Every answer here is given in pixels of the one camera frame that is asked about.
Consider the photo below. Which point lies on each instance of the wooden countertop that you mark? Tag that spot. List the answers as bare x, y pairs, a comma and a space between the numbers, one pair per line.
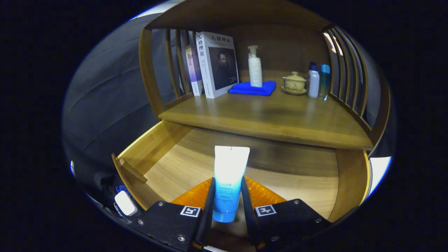
280, 119

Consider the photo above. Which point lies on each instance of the white book with portrait cover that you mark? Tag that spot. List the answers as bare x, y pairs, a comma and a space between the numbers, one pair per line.
217, 63

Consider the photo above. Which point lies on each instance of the blue folded cloth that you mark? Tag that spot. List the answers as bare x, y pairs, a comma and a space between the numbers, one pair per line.
255, 90

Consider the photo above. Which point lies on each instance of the wooden drawer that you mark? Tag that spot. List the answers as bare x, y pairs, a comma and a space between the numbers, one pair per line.
287, 175

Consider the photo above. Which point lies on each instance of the white drawer unit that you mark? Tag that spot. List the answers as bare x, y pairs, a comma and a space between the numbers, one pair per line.
378, 171

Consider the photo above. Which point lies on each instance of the white bottle with blue cap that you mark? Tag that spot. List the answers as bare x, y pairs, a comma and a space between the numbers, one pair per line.
313, 84

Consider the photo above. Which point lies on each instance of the white pump bottle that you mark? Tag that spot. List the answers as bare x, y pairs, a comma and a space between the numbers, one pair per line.
255, 73

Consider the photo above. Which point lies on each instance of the teal bottle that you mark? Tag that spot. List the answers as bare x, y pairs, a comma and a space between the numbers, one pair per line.
324, 82

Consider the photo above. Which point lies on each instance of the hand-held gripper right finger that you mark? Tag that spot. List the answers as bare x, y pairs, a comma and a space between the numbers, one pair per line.
247, 213

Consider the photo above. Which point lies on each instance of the yellow lidded teacup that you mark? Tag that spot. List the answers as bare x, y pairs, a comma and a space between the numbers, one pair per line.
294, 84

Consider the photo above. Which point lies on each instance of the white blue tube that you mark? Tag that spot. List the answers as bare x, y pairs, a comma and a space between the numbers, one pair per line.
229, 175

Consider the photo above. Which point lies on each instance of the wooden cabinet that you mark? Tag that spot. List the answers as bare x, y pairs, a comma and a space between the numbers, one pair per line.
280, 45

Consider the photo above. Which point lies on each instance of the purple book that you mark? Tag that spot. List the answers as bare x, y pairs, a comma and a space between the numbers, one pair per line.
194, 70

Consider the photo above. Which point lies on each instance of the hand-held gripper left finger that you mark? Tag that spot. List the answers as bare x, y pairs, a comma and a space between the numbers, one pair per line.
209, 210

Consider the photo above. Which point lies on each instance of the white rounded object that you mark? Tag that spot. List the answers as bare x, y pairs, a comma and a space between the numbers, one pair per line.
125, 203

